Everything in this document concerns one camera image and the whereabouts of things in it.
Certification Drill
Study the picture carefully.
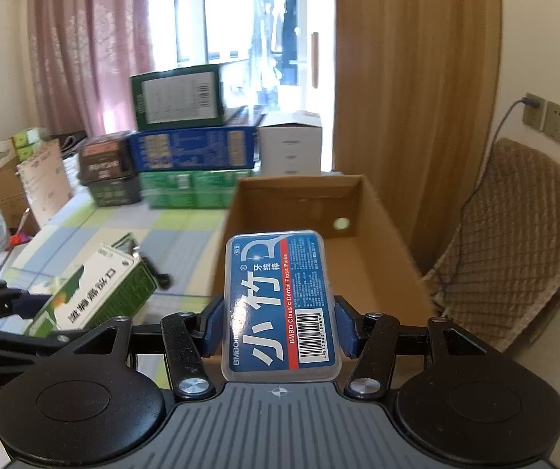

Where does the black cable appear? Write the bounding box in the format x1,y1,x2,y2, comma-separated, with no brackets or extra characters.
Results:
136,250,173,290

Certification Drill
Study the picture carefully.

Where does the blue dental floss picks box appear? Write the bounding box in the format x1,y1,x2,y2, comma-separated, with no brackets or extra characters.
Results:
222,230,341,383

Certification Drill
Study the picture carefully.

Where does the green white medicine box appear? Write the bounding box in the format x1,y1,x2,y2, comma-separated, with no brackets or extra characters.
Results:
25,246,157,338

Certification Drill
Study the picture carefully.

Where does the silver green foil tea bag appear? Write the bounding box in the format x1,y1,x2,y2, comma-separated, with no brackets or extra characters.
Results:
112,233,139,255

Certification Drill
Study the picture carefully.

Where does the brown cardboard box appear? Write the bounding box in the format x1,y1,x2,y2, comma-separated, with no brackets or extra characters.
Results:
211,176,433,326

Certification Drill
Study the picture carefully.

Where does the checkered tablecloth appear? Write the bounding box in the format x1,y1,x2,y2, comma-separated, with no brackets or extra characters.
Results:
0,190,232,465

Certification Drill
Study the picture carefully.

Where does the pink printed cardboard package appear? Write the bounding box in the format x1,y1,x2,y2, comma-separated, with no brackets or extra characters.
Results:
17,140,72,227

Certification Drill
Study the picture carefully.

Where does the brown cardboard packaging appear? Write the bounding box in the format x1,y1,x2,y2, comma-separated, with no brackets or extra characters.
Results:
0,140,39,236

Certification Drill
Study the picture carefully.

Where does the green carton pack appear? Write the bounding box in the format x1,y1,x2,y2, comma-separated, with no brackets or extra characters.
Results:
139,170,251,209

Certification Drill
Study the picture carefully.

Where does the dark brown food container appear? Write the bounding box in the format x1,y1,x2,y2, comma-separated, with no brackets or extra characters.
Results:
78,130,141,208

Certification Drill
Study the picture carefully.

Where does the brown quilted chair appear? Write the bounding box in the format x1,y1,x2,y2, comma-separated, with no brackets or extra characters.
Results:
423,139,560,351

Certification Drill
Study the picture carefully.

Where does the blue milk carton box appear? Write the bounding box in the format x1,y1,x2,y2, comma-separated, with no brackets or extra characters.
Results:
130,125,257,173

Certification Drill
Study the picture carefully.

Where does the white cardboard box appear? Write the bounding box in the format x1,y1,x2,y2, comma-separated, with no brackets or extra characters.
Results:
257,110,322,177

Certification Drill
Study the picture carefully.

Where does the dark green box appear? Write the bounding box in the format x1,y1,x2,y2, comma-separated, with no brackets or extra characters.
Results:
130,64,246,131

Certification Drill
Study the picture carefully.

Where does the pink curtain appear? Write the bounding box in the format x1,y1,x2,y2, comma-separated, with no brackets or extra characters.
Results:
28,0,154,137

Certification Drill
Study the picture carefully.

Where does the wall power socket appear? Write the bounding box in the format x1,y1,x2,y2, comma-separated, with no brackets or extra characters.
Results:
523,93,546,131

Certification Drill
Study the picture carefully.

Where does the grey charger cable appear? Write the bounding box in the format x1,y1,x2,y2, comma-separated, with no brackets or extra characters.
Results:
450,97,543,265

